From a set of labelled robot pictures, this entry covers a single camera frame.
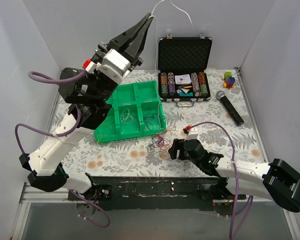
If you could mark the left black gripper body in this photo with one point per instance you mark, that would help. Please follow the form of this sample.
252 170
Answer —
120 46

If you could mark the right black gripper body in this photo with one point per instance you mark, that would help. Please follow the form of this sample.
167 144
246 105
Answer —
178 150

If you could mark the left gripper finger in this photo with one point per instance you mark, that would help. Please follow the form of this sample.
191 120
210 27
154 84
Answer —
126 38
139 36

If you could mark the green compartment tray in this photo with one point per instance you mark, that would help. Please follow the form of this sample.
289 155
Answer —
136 111

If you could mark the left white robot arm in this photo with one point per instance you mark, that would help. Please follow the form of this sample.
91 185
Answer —
46 171

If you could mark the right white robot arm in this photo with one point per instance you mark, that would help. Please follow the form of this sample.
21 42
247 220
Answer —
276 181

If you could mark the black poker chip case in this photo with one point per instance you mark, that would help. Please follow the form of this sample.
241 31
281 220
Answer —
182 64

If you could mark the black handheld microphone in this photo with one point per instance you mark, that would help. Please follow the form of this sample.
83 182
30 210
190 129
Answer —
221 96

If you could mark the colourful toy block train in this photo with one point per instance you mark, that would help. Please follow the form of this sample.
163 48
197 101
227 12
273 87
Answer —
228 80

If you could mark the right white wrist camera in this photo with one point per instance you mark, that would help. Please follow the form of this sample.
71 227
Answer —
191 133

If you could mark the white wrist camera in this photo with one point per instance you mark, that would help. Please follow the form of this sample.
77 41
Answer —
112 64
191 133

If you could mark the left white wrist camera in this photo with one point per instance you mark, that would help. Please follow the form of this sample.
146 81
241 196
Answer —
112 64

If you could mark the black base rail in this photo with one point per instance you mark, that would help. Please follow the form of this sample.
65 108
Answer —
150 193

